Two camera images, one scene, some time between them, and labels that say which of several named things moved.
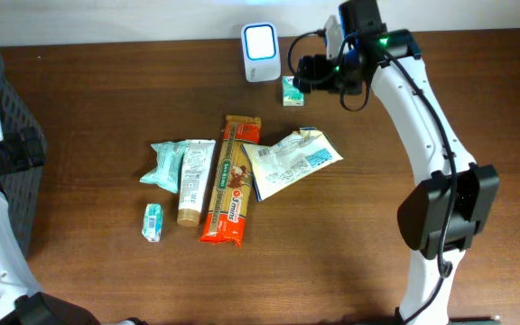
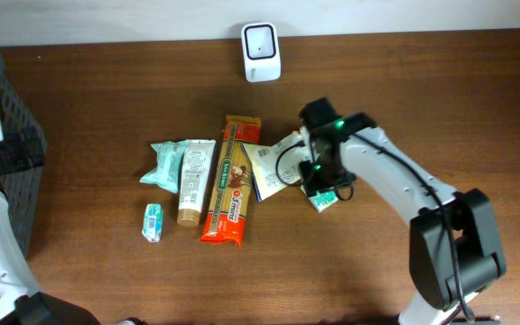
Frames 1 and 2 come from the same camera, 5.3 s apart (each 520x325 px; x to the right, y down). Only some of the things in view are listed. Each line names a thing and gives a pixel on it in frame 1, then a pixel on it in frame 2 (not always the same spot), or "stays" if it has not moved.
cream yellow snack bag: (280, 163) stays
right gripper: (311, 69) -> (310, 182)
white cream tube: (197, 160) stays
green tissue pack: (291, 95) -> (321, 199)
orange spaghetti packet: (231, 181) stays
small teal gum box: (153, 222) stays
